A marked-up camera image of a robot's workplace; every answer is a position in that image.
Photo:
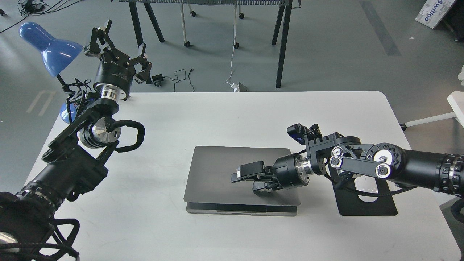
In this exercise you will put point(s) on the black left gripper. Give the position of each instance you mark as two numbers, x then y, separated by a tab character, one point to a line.
116	69

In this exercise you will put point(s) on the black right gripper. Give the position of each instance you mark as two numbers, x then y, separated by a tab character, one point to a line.
288	172

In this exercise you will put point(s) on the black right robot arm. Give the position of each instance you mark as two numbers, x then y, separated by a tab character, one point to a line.
342	159

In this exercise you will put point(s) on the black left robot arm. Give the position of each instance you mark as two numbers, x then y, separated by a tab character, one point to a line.
76	157

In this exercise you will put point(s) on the blue desk lamp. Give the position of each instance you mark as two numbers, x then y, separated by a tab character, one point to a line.
57	54

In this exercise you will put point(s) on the black mouse pad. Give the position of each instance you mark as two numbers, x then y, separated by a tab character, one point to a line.
349	203

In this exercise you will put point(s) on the white computer mouse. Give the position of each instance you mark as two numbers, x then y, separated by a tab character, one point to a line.
366	184

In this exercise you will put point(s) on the cardboard box with blue print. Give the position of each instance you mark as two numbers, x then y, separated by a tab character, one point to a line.
433	11

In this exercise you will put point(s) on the black power adapter with cable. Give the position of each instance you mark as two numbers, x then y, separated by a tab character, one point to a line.
158	79

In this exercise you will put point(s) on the white power adapter with cable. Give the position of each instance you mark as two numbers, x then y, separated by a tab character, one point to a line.
232	85

